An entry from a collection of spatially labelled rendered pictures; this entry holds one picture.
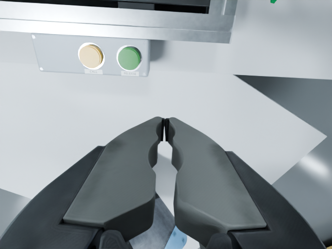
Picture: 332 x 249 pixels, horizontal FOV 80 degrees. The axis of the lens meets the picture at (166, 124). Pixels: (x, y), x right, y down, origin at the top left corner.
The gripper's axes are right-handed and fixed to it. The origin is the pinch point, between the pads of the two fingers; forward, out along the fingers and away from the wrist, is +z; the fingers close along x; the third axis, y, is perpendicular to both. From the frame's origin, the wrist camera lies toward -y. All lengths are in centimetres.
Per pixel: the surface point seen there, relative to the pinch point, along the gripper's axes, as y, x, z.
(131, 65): 2.5, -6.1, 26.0
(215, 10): -7.1, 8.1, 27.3
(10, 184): 46, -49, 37
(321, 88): 33, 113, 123
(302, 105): 47, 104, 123
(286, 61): 2.1, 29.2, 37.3
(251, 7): -8.3, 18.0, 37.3
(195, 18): -5.8, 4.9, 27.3
